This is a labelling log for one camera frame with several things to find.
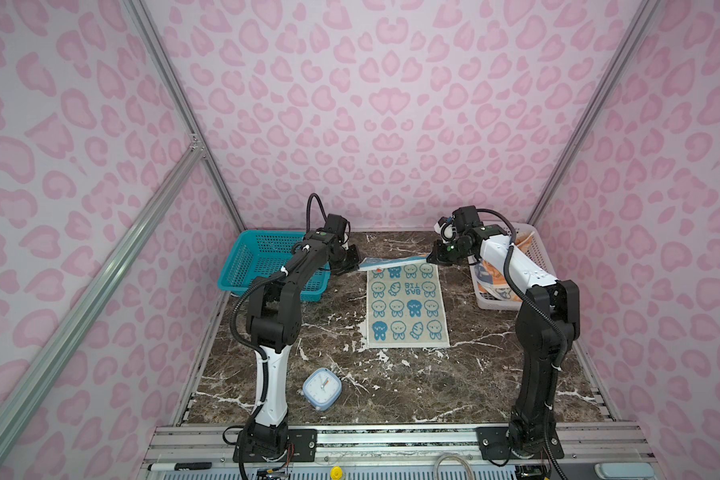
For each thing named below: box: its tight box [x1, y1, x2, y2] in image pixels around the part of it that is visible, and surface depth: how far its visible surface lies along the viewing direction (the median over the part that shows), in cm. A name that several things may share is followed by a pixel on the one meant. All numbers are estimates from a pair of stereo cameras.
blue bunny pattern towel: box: [358, 254, 450, 349], surface depth 99 cm
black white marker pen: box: [147, 462, 213, 471], surface depth 72 cm
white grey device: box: [594, 462, 654, 479], surface depth 69 cm
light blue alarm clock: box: [302, 367, 343, 411], surface depth 81 cm
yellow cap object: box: [330, 465, 343, 480], surface depth 64 cm
